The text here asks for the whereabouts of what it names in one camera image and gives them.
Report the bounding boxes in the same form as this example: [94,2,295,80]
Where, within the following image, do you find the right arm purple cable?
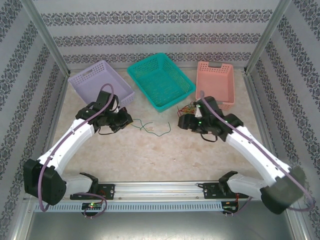
[199,89,315,216]

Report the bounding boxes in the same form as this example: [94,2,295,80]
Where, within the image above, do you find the perforated grey cable duct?
[33,201,225,213]

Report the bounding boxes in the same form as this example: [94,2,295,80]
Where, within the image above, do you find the pink plastic basket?
[195,61,236,111]

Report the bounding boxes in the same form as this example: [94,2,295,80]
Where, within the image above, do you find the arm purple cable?
[39,83,118,218]
[199,89,315,216]

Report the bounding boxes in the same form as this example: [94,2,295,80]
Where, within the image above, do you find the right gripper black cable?
[201,132,219,143]

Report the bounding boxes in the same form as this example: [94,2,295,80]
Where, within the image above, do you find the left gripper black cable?
[97,126,120,136]

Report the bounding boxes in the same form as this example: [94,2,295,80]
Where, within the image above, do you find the small circuit board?
[221,204,239,214]
[81,201,105,211]

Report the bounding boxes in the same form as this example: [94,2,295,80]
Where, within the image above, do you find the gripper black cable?
[97,126,120,136]
[201,132,219,143]

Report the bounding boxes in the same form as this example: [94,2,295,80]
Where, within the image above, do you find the teal plastic basket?
[126,52,197,113]

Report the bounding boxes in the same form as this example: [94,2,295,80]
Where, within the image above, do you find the purple plastic basket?
[67,59,136,106]

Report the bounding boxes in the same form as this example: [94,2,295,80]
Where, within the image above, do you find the dark wires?
[177,103,198,116]

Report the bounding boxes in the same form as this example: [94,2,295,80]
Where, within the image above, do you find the thin red cable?
[176,104,187,118]

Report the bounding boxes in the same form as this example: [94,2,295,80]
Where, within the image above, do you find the thin green cable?
[131,119,173,137]

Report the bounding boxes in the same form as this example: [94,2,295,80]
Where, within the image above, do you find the aluminium side rail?
[41,72,71,161]
[243,69,288,173]

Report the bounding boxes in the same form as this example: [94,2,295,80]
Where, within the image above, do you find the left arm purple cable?
[39,83,118,218]

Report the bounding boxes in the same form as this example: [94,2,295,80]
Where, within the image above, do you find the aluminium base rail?
[23,181,262,202]

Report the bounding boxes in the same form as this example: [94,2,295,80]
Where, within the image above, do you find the grey metal panel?
[24,211,301,240]

